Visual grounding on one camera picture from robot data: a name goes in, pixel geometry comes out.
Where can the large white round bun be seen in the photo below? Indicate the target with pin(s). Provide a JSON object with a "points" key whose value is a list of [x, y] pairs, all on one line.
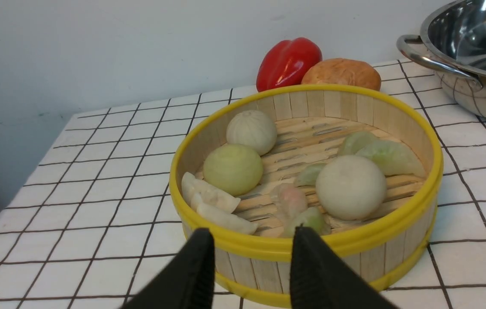
{"points": [[350, 187]]}

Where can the small green dumpling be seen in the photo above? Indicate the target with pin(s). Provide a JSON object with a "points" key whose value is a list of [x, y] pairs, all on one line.
{"points": [[308, 176], [311, 217]]}

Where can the white dumpling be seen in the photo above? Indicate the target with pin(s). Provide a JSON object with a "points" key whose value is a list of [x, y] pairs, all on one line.
{"points": [[195, 190], [222, 218]]}

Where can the white dumpling lower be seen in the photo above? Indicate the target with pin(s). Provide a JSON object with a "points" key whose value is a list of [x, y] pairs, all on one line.
{"points": [[222, 218]]}

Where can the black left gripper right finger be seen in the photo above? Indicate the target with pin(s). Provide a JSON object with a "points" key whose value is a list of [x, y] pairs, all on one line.
{"points": [[319, 279]]}

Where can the large green dumpling right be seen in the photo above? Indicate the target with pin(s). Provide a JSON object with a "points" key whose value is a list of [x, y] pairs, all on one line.
{"points": [[393, 158]]}

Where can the small green dumpling middle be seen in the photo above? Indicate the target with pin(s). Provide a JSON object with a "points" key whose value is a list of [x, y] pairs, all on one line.
{"points": [[308, 176]]}

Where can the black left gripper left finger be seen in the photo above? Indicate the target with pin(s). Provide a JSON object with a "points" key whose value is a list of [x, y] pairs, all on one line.
{"points": [[186, 282]]}

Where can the white dumpling upper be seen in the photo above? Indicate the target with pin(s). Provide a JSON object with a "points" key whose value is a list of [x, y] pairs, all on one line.
{"points": [[195, 190]]}

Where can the stainless steel pot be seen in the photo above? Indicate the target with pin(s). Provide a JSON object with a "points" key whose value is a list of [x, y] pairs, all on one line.
{"points": [[452, 43]]}

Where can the red bell pepper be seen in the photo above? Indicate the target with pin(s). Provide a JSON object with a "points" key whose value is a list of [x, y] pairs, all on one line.
{"points": [[286, 63]]}

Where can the small green dumpling front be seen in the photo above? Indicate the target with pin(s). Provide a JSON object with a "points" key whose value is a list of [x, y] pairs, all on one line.
{"points": [[311, 217]]}

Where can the yellow rimmed bamboo steamer basket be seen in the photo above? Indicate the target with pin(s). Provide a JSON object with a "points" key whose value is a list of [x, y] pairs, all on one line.
{"points": [[312, 120]]}

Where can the white checkered tablecloth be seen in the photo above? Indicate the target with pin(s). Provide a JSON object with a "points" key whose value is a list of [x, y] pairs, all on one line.
{"points": [[94, 222]]}

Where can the brown potato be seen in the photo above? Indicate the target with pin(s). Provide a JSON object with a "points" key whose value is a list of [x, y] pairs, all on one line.
{"points": [[343, 71]]}

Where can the green dumpling back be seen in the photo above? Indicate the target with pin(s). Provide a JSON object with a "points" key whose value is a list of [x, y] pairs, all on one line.
{"points": [[356, 141]]}

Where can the pink shrimp dumpling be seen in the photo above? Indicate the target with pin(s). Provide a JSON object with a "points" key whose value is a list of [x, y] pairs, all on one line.
{"points": [[289, 200]]}

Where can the pale green round bun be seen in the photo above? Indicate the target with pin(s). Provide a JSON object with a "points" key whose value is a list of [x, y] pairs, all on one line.
{"points": [[233, 168]]}

